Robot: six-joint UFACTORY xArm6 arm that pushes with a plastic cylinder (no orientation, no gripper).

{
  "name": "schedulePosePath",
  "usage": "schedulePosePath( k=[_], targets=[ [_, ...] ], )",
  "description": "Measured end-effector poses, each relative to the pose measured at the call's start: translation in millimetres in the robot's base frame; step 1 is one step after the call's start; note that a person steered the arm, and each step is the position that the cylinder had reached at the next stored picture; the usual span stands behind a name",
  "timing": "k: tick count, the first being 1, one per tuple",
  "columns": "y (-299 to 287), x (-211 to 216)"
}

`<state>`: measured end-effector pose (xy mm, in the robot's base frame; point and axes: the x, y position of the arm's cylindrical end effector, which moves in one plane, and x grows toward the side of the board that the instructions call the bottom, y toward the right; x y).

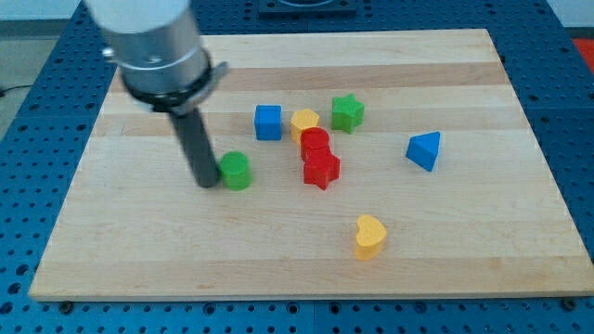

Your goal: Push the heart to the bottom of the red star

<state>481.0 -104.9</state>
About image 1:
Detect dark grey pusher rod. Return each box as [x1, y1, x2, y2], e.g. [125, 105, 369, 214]
[170, 109, 221, 188]

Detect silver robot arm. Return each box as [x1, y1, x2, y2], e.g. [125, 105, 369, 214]
[84, 0, 228, 188]

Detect red star block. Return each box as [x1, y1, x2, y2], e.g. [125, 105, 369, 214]
[303, 153, 341, 190]

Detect green star block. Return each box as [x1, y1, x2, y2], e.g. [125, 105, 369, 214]
[331, 94, 365, 134]

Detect yellow heart block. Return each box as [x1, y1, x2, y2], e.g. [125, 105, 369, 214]
[355, 214, 387, 261]

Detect green cylinder block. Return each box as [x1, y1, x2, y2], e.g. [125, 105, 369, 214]
[219, 151, 252, 191]

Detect blue cube block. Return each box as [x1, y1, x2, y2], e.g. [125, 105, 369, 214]
[254, 105, 282, 141]

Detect yellow hexagon block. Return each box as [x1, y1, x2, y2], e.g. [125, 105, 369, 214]
[290, 109, 320, 145]

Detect red cylinder block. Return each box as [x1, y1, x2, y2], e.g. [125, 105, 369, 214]
[300, 127, 331, 161]

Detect wooden board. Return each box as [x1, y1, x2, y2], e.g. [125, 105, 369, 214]
[29, 29, 593, 302]

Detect blue triangle block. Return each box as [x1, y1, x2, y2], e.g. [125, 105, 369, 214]
[406, 132, 441, 172]

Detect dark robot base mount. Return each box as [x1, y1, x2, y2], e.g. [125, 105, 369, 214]
[257, 0, 357, 18]

